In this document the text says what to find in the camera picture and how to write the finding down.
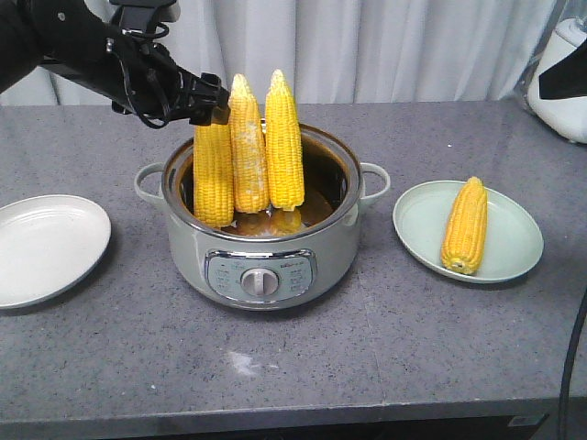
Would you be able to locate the yellow corn cob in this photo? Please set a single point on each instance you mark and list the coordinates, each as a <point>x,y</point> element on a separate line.
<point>213,175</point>
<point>463,246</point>
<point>283,143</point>

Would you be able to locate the light green round plate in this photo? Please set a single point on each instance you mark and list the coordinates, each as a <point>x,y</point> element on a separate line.
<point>513,245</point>

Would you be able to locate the pale patched corn cob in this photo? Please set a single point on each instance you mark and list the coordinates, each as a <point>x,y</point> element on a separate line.
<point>248,149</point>

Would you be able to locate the white round plate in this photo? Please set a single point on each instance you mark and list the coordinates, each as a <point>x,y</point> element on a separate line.
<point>48,244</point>

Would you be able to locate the green electric cooking pot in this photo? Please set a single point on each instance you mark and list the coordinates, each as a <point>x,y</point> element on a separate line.
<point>262,271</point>

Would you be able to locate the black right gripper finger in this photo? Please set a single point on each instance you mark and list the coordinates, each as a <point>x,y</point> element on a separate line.
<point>566,79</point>

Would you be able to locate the white rice cooker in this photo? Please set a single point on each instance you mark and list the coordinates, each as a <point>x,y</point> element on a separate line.
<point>565,116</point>

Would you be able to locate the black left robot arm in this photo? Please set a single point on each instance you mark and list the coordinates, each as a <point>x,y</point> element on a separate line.
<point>63,37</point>

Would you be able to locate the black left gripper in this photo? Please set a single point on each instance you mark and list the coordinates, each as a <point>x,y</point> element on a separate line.
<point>155,88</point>

